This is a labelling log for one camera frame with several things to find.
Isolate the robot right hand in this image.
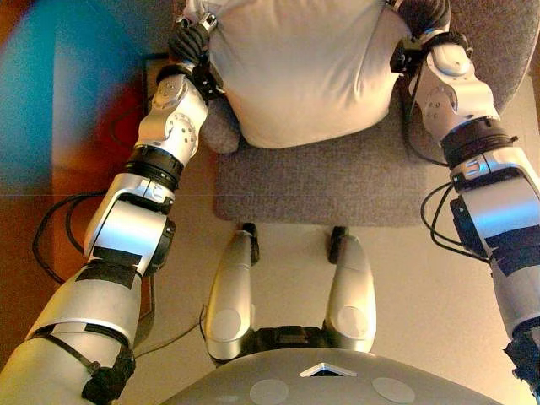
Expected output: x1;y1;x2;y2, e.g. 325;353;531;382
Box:
386;0;452;41

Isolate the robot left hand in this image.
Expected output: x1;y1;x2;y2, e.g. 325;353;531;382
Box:
167;12;220;64

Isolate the white fringed cushion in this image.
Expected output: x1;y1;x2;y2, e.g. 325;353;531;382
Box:
185;0;413;149

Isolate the brown wooden cabinet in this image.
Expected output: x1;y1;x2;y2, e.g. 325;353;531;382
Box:
0;0;175;199

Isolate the grey fabric armchair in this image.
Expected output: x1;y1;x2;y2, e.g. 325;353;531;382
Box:
172;0;540;230

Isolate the silver robot right leg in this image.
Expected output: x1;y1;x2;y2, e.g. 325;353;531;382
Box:
322;226;377;354

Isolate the grey robot torso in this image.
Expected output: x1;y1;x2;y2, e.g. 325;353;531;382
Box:
158;324;503;405

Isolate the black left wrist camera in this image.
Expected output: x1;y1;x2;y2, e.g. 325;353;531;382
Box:
192;62;228;101

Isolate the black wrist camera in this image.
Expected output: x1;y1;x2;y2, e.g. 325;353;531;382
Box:
390;37;424;76
192;62;228;101

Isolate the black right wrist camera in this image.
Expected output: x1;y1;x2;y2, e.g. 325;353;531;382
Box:
390;37;424;76

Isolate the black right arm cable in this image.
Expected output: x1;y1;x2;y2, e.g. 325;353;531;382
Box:
399;74;493;255

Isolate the black floor cable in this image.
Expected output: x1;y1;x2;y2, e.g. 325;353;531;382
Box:
32;192;109;284

